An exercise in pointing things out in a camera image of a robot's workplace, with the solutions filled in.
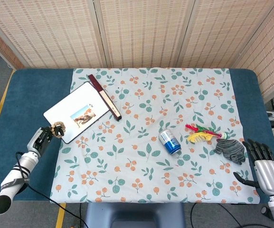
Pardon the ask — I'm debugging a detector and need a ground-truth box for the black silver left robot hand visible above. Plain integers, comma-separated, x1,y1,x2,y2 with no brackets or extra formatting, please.
27,123,66,157

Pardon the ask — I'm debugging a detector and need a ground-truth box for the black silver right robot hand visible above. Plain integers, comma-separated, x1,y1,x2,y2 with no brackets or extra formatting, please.
233,139,274,198

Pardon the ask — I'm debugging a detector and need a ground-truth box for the wooden bead bracelet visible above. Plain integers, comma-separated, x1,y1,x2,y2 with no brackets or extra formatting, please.
50,121,66,138

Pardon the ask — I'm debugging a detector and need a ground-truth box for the grey striped knit glove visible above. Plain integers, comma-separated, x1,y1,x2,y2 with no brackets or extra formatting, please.
213,139,246,166

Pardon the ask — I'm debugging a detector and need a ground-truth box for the white board with black edge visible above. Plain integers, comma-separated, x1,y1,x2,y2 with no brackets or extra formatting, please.
43,81,112,144

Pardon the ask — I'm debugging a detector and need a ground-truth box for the colourful feather shuttlecock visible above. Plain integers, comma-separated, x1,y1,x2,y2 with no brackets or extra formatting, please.
185,123,229,144

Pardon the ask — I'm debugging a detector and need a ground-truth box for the maroon folded fan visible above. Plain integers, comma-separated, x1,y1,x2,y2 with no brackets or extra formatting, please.
87,74,123,121

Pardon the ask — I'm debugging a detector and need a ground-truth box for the blue and silver drink can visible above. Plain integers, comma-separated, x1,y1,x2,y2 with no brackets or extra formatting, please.
158,129,182,155

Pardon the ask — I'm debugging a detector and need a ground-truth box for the floral leaf and berry tablecloth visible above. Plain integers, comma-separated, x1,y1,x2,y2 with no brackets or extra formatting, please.
49,68,261,205

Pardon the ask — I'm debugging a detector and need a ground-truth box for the dark blue robot torso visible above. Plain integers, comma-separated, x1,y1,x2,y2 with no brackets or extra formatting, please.
85,202,186,228

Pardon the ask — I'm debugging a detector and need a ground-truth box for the woven bamboo folding screen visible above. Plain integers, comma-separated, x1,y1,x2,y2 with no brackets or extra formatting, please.
0,0,274,103

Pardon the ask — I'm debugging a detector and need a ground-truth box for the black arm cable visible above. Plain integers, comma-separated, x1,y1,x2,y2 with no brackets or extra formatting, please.
15,151,90,228

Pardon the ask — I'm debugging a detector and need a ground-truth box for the black floor cable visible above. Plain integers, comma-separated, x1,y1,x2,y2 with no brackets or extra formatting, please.
190,203,274,228

